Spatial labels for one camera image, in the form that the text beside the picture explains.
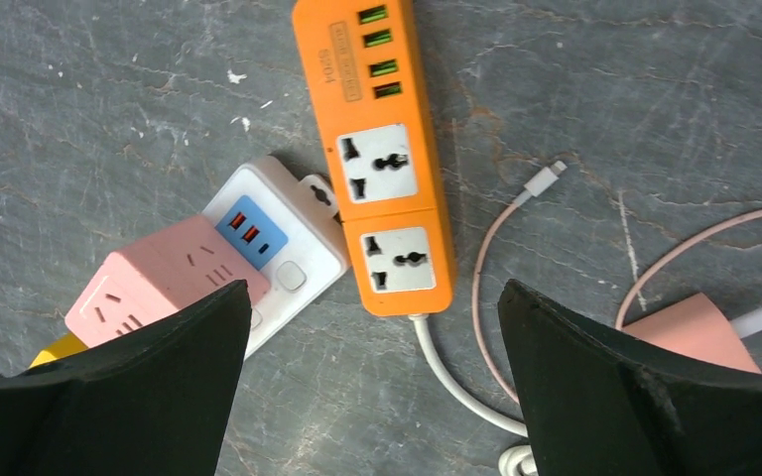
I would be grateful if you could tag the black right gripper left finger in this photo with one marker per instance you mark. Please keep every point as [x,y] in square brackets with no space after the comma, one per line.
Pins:
[155,401]

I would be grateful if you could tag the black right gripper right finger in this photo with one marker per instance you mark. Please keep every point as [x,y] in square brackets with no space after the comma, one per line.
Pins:
[597,401]

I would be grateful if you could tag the yellow cube socket adapter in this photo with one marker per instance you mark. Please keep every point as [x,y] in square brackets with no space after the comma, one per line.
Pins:
[66,346]

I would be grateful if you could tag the pink cube socket adapter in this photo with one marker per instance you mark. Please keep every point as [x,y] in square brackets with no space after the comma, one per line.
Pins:
[155,277]

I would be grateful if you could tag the white multicolour power strip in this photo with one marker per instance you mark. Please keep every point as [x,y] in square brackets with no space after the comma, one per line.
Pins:
[286,228]

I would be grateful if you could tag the orange power strip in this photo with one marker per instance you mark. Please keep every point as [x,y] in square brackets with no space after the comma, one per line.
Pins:
[367,85]

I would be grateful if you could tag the pink charger with cable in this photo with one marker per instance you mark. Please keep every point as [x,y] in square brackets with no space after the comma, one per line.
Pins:
[694,327]

